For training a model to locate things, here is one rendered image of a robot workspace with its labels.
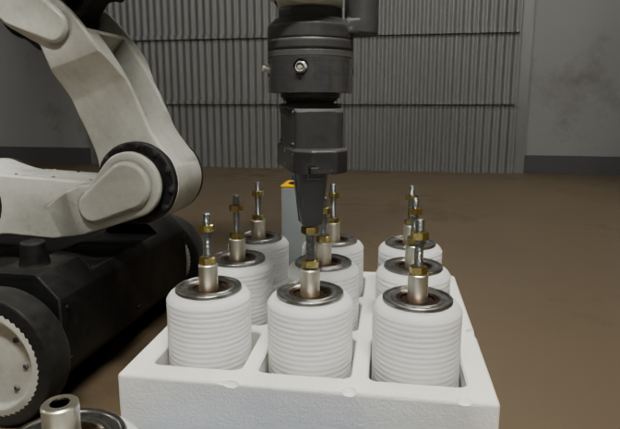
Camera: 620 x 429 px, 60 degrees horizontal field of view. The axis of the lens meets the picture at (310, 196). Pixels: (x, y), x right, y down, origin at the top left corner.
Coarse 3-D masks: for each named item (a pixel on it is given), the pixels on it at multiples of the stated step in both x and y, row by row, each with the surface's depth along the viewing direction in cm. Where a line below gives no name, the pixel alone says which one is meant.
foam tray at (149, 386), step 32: (160, 352) 61; (256, 352) 61; (352, 352) 65; (480, 352) 61; (128, 384) 56; (160, 384) 56; (192, 384) 55; (224, 384) 55; (256, 384) 54; (288, 384) 54; (320, 384) 54; (352, 384) 54; (384, 384) 54; (480, 384) 54; (128, 416) 57; (160, 416) 57; (192, 416) 56; (224, 416) 55; (256, 416) 55; (288, 416) 54; (320, 416) 54; (352, 416) 53; (384, 416) 53; (416, 416) 52; (448, 416) 52; (480, 416) 51
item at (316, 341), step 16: (272, 304) 58; (288, 304) 57; (336, 304) 57; (272, 320) 58; (288, 320) 56; (304, 320) 56; (320, 320) 56; (336, 320) 56; (272, 336) 58; (288, 336) 56; (304, 336) 56; (320, 336) 56; (336, 336) 57; (272, 352) 59; (288, 352) 57; (304, 352) 56; (320, 352) 56; (336, 352) 57; (272, 368) 59; (288, 368) 57; (304, 368) 56; (320, 368) 56; (336, 368) 57
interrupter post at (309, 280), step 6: (300, 270) 59; (306, 270) 58; (312, 270) 58; (318, 270) 59; (300, 276) 59; (306, 276) 58; (312, 276) 58; (318, 276) 59; (300, 282) 59; (306, 282) 59; (312, 282) 59; (318, 282) 59; (300, 288) 60; (306, 288) 59; (312, 288) 59; (318, 288) 59; (306, 294) 59; (312, 294) 59; (318, 294) 59
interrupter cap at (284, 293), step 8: (320, 280) 63; (280, 288) 61; (288, 288) 61; (296, 288) 61; (320, 288) 61; (328, 288) 61; (336, 288) 61; (280, 296) 58; (288, 296) 58; (296, 296) 59; (320, 296) 59; (328, 296) 58; (336, 296) 58; (296, 304) 56; (304, 304) 56; (312, 304) 56; (320, 304) 56
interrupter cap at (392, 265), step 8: (400, 256) 73; (384, 264) 70; (392, 264) 70; (400, 264) 71; (424, 264) 70; (432, 264) 70; (440, 264) 70; (392, 272) 67; (400, 272) 66; (408, 272) 66; (432, 272) 66; (440, 272) 67
